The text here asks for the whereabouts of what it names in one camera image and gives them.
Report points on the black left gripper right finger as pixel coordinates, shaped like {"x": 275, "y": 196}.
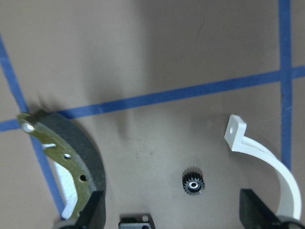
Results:
{"x": 254, "y": 213}

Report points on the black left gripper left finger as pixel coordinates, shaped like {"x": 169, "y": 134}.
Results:
{"x": 93, "y": 216}

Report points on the black bearing gear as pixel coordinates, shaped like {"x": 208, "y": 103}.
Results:
{"x": 192, "y": 181}

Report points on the small black brake pad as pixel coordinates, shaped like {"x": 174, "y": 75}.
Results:
{"x": 136, "y": 221}

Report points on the white curved plastic part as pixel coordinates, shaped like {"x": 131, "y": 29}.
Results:
{"x": 290, "y": 204}

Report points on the dark curved brake shoe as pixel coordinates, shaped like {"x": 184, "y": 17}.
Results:
{"x": 67, "y": 145}

